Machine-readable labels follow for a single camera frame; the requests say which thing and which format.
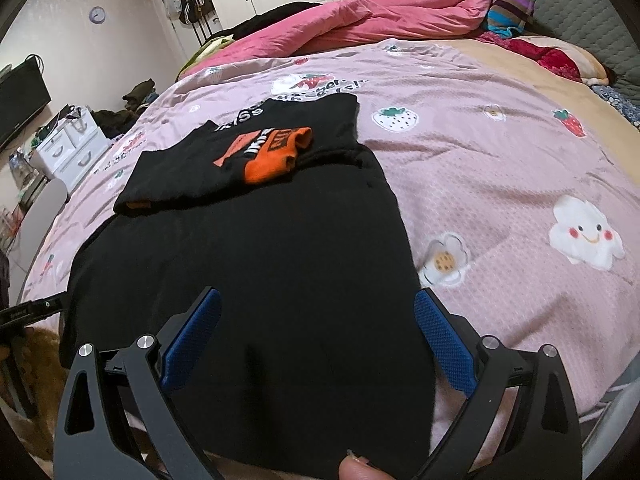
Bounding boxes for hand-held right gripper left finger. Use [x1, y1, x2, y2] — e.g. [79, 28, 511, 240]
[52, 287, 223, 480]

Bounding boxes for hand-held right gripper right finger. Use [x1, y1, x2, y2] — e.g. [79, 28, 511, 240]
[414, 287, 583, 480]

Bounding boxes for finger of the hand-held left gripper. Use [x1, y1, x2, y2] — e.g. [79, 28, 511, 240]
[15, 295, 68, 318]

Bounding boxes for black sweater with orange cuffs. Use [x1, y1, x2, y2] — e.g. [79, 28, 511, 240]
[59, 94, 436, 476]

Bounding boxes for dark clothes pile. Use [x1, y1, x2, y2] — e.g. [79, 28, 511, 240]
[92, 79, 158, 138]

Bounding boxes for person's right hand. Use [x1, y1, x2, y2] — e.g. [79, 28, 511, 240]
[339, 452, 396, 480]

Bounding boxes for white drawer unit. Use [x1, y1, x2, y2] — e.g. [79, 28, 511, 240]
[32, 106, 113, 191]

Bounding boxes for pink printed blanket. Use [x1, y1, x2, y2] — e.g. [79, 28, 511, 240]
[20, 40, 640, 426]

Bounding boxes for black television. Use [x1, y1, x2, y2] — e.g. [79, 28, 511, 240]
[0, 55, 52, 151]

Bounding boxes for tan bed sheet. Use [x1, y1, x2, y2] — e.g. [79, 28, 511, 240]
[450, 35, 640, 171]

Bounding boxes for green cloth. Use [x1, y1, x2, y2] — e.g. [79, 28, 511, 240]
[177, 35, 236, 78]

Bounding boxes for blue floral cloth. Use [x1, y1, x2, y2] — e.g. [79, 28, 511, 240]
[592, 84, 640, 133]

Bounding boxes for red cloth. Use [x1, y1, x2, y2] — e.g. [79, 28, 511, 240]
[475, 31, 583, 83]

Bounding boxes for pink duvet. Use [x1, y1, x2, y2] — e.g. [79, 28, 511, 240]
[177, 0, 493, 81]

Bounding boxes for black cloth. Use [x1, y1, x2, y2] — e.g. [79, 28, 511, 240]
[220, 1, 323, 41]

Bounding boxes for striped colourful cloth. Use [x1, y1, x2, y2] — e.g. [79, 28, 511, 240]
[487, 0, 541, 38]

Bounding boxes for hanging bags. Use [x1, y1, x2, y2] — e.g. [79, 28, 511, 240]
[167, 0, 216, 26]

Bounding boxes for grey quilted headboard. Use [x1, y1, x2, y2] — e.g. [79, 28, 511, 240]
[457, 0, 640, 111]

